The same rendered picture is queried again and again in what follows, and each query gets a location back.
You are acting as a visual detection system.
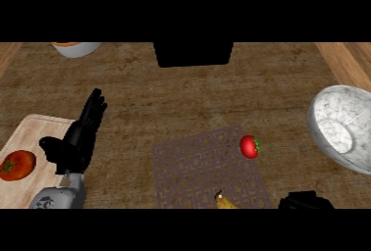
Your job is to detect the red tomato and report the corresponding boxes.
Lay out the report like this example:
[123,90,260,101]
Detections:
[0,149,37,182]

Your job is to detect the red strawberry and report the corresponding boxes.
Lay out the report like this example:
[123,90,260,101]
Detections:
[239,134,262,160]

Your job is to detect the white marble bowl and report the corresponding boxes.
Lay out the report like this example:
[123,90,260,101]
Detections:
[307,84,371,176]

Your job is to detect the pale wooden cutting board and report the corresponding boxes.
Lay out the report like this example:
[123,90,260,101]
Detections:
[0,114,77,210]

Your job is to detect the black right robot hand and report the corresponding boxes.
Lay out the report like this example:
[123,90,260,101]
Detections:
[276,189,336,210]

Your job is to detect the white cup with orange content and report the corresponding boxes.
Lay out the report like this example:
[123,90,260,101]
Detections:
[50,42,104,59]

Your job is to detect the black box appliance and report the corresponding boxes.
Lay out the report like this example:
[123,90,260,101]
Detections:
[152,42,235,69]

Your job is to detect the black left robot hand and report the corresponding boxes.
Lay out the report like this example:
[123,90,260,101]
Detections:
[37,87,109,176]

